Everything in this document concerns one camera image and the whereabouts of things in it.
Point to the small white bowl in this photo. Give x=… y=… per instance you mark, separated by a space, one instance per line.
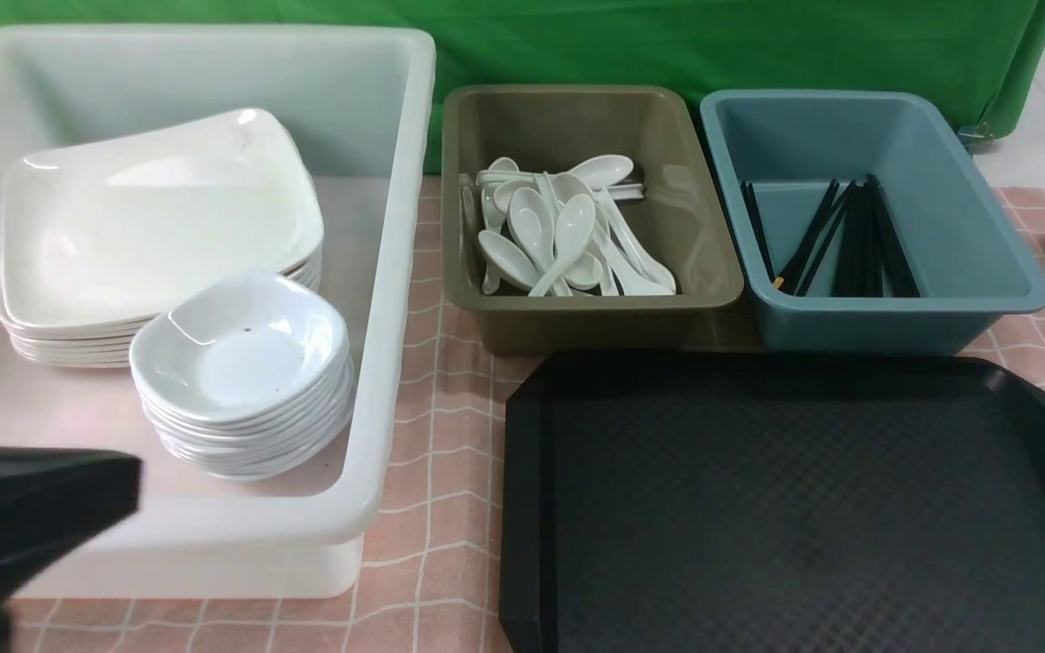
x=314 y=404
x=239 y=349
x=259 y=468
x=315 y=417
x=296 y=428

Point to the green backdrop cloth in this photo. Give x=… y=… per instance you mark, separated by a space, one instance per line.
x=974 y=60

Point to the black chopstick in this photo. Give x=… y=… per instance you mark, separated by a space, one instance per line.
x=788 y=280
x=849 y=276
x=750 y=199
x=895 y=264

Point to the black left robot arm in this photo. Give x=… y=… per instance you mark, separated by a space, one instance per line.
x=53 y=501

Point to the black plastic serving tray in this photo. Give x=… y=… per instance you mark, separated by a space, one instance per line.
x=668 y=501

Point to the top small white bowl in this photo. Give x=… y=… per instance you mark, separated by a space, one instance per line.
x=239 y=349

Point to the large white plastic bin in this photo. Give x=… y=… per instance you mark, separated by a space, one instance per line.
x=357 y=101

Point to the pink checked tablecloth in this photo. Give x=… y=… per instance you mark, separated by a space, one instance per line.
x=429 y=567

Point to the blue plastic bin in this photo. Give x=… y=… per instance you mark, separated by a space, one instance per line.
x=970 y=263

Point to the top white square plate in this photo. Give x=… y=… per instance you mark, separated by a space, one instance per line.
x=123 y=229

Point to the olive brown plastic bin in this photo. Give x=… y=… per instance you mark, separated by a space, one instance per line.
x=669 y=201

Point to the white square plate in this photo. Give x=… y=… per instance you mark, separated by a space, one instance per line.
x=97 y=342
x=77 y=363
x=123 y=229
x=48 y=353
x=78 y=333

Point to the white ceramic soup spoon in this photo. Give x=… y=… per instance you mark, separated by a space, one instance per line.
x=508 y=259
x=600 y=172
x=573 y=231
x=533 y=226
x=632 y=246

